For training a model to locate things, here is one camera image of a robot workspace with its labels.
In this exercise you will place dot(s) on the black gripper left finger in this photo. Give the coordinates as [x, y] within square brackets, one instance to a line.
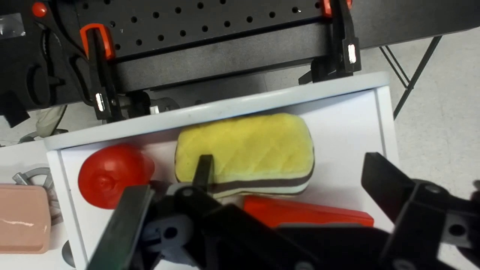
[203, 172]

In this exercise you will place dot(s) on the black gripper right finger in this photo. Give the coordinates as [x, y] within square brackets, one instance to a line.
[385, 181]

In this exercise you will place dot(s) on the yellow sponge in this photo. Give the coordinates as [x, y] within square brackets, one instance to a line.
[250, 144]

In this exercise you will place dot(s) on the white tray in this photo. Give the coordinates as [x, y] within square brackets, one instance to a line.
[346, 129]

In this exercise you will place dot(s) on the orange-red rectangular block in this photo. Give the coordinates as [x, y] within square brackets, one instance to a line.
[301, 211]

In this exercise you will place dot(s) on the red round toy vegetable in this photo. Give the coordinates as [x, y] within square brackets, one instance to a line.
[110, 177]

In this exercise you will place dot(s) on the black perforated breadboard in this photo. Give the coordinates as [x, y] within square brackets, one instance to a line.
[200, 24]

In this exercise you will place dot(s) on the black table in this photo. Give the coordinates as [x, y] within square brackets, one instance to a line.
[400, 19]

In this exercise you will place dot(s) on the grey toy burner grate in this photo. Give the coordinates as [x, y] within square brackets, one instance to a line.
[32, 175]

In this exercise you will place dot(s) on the black foam pad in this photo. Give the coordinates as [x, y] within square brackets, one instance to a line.
[10, 115]

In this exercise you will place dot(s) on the silver tape piece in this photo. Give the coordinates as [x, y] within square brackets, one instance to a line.
[11, 24]

